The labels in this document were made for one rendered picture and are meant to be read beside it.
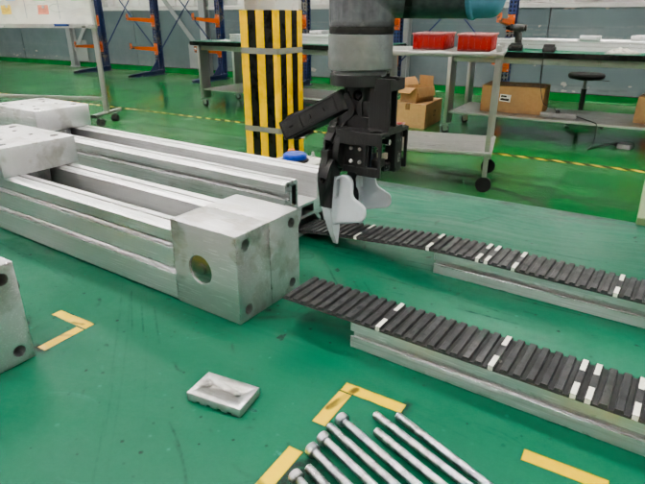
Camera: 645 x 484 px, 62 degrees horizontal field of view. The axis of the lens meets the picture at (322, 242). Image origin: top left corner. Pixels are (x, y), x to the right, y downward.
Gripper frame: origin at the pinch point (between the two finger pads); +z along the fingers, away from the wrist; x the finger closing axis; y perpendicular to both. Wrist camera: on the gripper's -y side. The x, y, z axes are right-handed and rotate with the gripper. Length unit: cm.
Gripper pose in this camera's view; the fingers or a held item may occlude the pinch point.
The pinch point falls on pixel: (343, 226)
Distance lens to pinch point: 72.7
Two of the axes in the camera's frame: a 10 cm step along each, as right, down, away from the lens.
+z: 0.0, 9.2, 3.9
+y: 8.3, 2.2, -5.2
